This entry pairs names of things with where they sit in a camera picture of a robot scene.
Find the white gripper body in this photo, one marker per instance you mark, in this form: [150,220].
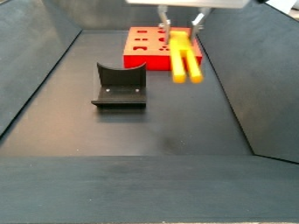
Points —
[233,4]

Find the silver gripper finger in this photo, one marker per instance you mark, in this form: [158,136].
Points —
[197,23]
[166,21]

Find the yellow square-circle peg object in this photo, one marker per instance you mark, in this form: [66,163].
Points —
[184,60]

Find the red shape fixture block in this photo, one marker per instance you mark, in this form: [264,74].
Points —
[148,49]

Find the black curved regrasp stand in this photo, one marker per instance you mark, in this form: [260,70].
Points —
[122,86]

